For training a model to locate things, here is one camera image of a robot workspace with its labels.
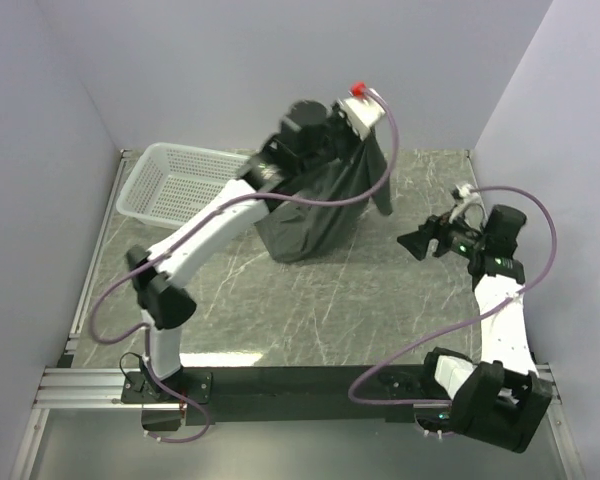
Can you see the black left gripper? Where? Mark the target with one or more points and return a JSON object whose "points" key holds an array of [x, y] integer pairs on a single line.
{"points": [[337, 115]]}

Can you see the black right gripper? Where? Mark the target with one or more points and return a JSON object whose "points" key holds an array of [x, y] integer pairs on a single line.
{"points": [[417, 242]]}

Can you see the dark grey t shirt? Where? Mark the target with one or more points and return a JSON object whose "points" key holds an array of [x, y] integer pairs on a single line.
{"points": [[296, 232]]}

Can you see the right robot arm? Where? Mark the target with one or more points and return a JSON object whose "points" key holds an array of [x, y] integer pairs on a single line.
{"points": [[500, 400]]}

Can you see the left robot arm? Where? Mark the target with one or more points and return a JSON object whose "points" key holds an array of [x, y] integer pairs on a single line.
{"points": [[285, 172]]}

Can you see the white plastic basket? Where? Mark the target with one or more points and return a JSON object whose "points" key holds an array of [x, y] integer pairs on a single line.
{"points": [[171, 183]]}

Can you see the black base beam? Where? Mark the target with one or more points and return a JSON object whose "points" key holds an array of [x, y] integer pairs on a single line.
{"points": [[258, 409]]}

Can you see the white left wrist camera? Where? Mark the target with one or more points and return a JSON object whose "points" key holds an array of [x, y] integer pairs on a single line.
{"points": [[362, 112]]}

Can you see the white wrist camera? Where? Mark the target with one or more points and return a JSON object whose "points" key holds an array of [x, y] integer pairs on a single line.
{"points": [[465, 196], [362, 112]]}

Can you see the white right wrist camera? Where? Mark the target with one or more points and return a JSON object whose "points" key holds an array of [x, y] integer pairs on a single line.
{"points": [[465, 196]]}

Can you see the aluminium rail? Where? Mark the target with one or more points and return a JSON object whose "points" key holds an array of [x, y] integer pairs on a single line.
{"points": [[91, 389]]}

